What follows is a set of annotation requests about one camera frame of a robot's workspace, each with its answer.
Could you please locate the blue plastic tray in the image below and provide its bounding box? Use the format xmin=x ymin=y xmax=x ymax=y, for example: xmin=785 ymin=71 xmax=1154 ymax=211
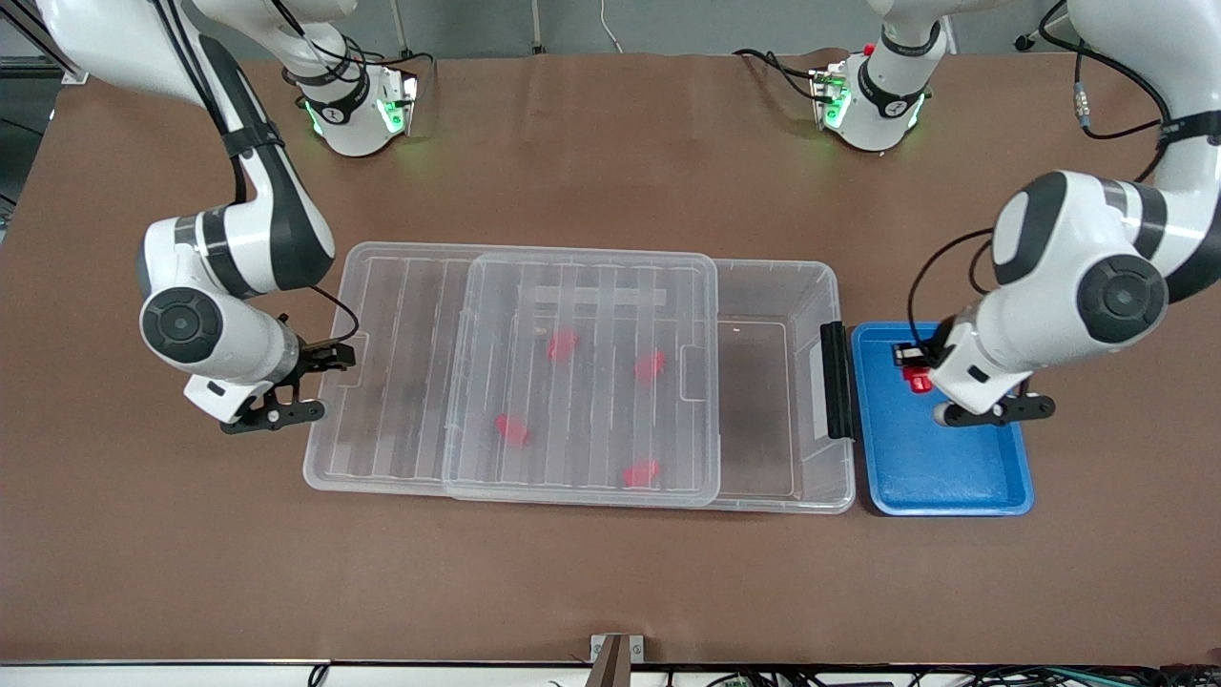
xmin=849 ymin=322 xmax=1035 ymax=517

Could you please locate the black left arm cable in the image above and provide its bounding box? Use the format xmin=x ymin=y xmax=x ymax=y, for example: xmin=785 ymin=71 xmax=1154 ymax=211
xmin=906 ymin=0 xmax=1176 ymax=346

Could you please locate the bundle of floor cables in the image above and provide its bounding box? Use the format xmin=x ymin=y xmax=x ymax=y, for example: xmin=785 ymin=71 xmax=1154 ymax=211
xmin=668 ymin=665 xmax=1221 ymax=687

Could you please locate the brown camera post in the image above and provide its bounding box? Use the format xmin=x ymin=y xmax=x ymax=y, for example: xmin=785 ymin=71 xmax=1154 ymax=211
xmin=590 ymin=637 xmax=632 ymax=687

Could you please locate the aluminium frame profile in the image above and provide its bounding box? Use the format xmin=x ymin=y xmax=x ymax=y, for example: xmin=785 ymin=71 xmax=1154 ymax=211
xmin=0 ymin=19 xmax=89 ymax=85

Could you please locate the clear plastic storage box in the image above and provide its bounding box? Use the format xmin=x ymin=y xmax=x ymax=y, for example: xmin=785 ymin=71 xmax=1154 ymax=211
xmin=444 ymin=250 xmax=857 ymax=514

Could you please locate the clear plastic box lid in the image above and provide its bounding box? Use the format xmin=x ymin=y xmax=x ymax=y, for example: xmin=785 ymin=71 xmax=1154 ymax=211
xmin=303 ymin=241 xmax=721 ymax=507

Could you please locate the black box latch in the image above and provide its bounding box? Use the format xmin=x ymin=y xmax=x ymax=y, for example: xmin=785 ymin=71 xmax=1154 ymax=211
xmin=820 ymin=322 xmax=853 ymax=440

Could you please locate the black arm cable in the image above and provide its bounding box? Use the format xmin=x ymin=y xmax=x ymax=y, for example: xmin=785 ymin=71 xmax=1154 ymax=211
xmin=153 ymin=0 xmax=362 ymax=344
xmin=906 ymin=0 xmax=1176 ymax=346

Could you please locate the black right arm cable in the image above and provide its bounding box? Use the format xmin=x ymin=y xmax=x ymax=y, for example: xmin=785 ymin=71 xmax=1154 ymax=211
xmin=153 ymin=0 xmax=362 ymax=344

